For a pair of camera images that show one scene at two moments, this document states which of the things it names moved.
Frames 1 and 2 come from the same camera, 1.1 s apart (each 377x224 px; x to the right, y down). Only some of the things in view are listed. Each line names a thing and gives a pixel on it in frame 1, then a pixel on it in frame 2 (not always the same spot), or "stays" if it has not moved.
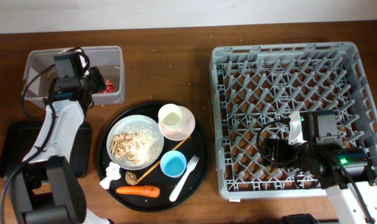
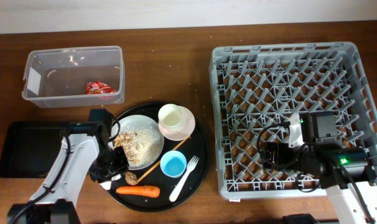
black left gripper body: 95,80 -> 112,162
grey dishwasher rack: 253,85 stays
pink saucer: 186,129 stays
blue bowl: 173,163 stays
